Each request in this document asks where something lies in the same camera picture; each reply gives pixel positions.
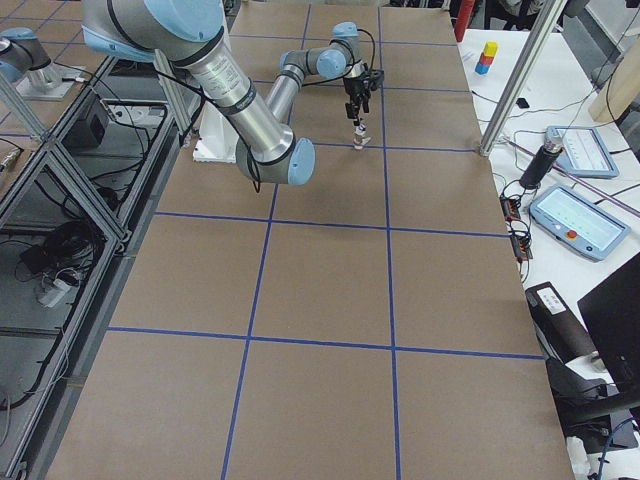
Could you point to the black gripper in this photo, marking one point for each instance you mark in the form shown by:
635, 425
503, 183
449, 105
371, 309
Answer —
354, 89

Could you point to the small black puck device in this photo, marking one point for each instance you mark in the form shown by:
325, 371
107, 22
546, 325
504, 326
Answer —
522, 103

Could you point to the orange circuit board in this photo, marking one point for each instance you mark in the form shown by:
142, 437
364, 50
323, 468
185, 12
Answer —
518, 229

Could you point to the wooden plank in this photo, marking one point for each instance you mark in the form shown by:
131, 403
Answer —
620, 90

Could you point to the black box with label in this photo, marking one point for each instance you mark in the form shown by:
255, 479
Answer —
561, 329

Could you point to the blue toy block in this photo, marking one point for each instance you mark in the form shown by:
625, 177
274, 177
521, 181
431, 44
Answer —
481, 69

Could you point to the black water bottle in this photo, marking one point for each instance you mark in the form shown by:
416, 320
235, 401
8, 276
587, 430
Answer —
541, 164

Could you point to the blue teach pendant near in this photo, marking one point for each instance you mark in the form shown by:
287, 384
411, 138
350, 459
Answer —
578, 223

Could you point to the black monitor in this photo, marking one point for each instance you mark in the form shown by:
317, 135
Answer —
611, 315

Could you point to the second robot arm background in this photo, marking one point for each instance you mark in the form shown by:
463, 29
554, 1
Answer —
26, 63

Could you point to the blue teach pendant far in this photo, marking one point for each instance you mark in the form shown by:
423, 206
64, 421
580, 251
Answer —
585, 153

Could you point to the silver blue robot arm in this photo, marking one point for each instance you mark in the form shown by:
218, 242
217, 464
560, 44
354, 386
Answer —
190, 35

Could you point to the red cylinder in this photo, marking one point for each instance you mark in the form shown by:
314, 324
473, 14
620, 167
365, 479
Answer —
462, 20

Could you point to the blue teach pendant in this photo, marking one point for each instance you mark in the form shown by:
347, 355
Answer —
578, 223
585, 153

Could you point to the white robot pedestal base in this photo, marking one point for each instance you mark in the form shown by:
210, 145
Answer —
217, 139

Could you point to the yellow toy block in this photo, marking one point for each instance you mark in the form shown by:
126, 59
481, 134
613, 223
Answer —
490, 49

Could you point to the aluminium frame post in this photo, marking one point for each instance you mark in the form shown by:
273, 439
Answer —
536, 40

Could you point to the grey power adapter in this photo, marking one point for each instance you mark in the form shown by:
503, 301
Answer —
54, 293

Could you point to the red toy block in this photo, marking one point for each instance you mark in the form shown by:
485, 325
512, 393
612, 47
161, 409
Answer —
486, 59

